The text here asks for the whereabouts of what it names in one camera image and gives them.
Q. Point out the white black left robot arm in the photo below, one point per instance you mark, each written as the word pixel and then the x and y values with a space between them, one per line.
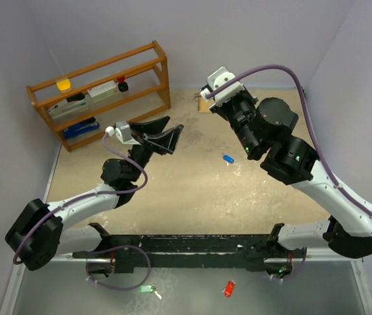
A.
pixel 36 234

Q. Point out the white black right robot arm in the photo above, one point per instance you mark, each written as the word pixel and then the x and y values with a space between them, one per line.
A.
pixel 348 230

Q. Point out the blue capped key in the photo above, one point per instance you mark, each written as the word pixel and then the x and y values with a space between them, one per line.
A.
pixel 228 159

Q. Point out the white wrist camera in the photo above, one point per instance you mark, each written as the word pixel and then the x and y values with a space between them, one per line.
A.
pixel 221 86
pixel 122 131

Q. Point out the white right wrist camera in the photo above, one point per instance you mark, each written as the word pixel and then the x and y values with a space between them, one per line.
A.
pixel 221 86

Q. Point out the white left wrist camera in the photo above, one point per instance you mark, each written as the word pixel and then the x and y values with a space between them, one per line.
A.
pixel 122 131

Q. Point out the green key tag with key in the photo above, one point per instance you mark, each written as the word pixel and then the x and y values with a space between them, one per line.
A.
pixel 150 288

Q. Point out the white cardboard box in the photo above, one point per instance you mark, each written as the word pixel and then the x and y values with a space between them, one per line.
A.
pixel 103 91

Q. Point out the blue stapler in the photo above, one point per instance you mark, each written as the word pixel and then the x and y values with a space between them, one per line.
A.
pixel 81 128

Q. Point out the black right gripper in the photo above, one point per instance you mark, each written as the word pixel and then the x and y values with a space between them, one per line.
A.
pixel 221 108

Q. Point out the tan spiral notebook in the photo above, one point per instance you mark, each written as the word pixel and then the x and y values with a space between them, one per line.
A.
pixel 204 105

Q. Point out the red key tag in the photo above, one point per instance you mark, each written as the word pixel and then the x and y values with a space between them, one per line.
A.
pixel 229 289

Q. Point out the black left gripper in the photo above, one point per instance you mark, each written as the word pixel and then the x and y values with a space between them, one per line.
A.
pixel 163 143

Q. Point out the yellow lidded jar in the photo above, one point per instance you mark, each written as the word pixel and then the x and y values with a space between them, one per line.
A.
pixel 64 85

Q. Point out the large metal keyring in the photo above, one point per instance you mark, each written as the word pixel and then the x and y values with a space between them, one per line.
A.
pixel 197 97

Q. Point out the red black stamp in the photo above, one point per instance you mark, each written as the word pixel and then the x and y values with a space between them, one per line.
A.
pixel 122 84

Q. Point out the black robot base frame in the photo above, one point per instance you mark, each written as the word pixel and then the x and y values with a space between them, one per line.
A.
pixel 242 251

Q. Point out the white black stapler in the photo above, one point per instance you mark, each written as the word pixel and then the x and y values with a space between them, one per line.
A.
pixel 70 105

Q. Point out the wooden shelf rack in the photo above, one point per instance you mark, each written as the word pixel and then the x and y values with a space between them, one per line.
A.
pixel 158 65

